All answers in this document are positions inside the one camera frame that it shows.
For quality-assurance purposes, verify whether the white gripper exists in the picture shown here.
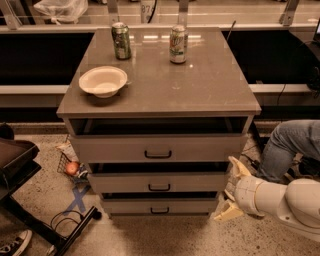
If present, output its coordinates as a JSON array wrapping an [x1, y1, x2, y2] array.
[[214, 156, 264, 222]]

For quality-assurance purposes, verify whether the grey drawer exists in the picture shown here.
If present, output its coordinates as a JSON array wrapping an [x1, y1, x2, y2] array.
[[70, 135, 247, 163], [88, 172, 226, 193], [101, 198, 218, 215]]

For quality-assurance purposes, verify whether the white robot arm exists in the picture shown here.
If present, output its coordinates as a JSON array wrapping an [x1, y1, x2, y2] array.
[[214, 156, 320, 242]]

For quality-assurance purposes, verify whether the grey drawer cabinet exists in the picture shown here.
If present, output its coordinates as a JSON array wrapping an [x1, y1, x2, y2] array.
[[57, 28, 260, 202]]

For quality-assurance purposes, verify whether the grey knit sneaker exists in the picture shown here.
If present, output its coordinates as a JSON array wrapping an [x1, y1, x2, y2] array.
[[224, 177, 238, 201]]

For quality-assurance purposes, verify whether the person leg in jeans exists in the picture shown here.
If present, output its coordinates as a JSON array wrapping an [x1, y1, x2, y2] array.
[[256, 120, 320, 183]]

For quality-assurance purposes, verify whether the red apple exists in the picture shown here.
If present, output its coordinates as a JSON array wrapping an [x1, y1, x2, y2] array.
[[66, 162, 79, 176]]

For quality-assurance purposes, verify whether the white green soda can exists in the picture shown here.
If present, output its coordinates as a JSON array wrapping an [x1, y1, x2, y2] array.
[[169, 25, 188, 64]]

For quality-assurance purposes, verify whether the white paper bowl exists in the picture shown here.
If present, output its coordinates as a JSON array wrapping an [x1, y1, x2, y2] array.
[[79, 66, 128, 98]]

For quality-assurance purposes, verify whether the dark green soda can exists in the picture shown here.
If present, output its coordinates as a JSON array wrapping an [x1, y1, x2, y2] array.
[[111, 22, 131, 60]]

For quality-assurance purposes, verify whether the black cart stand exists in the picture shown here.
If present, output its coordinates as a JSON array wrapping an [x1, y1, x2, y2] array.
[[0, 123, 101, 256]]

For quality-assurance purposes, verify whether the black canvas sneaker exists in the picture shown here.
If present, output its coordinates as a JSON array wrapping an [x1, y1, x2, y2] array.
[[0, 230, 32, 256]]

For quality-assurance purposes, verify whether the clear plastic bag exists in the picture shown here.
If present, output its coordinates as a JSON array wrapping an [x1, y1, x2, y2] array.
[[33, 0, 88, 24]]

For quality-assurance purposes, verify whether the black wire basket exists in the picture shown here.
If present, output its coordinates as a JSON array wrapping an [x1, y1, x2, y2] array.
[[57, 153, 88, 184]]

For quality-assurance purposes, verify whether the black floor cable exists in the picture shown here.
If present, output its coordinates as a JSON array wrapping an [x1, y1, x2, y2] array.
[[49, 209, 85, 231]]

